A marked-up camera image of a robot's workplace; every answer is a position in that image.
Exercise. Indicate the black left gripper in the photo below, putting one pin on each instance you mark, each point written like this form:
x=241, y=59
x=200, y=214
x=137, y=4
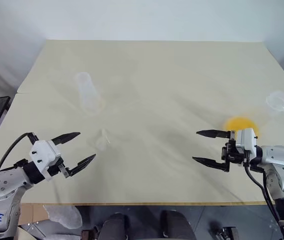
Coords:
x=54, y=170

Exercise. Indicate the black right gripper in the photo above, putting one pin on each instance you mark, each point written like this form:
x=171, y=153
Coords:
x=232, y=155

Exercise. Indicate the clear plastic cylinder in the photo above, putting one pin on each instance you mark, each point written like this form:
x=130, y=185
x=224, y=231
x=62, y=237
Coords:
x=88, y=96

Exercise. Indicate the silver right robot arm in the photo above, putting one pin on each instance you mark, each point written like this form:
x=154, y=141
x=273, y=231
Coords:
x=282, y=156

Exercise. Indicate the small clear plastic piece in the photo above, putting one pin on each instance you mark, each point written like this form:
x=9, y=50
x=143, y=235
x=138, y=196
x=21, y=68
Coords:
x=102, y=141

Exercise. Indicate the beige tablecloth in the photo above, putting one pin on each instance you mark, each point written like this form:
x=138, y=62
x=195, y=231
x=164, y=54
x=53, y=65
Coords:
x=157, y=162

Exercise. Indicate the white plastic bag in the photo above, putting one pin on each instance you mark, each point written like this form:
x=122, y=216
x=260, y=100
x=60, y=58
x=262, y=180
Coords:
x=63, y=215

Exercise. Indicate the brown cardboard box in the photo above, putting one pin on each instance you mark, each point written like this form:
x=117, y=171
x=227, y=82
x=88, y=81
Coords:
x=33, y=212

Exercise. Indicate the dark rounded shape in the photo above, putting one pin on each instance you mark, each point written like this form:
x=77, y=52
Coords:
x=178, y=227
x=117, y=227

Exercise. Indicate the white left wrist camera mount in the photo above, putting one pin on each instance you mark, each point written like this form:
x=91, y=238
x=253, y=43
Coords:
x=44, y=155

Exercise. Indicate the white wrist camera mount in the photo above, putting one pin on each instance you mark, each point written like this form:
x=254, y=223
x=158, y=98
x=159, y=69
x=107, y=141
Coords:
x=44, y=155
x=247, y=140

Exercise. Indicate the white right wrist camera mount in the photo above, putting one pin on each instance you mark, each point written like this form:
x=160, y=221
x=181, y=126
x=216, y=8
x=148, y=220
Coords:
x=247, y=140

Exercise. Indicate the grey metal bracket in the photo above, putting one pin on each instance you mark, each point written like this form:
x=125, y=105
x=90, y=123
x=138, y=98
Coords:
x=227, y=233

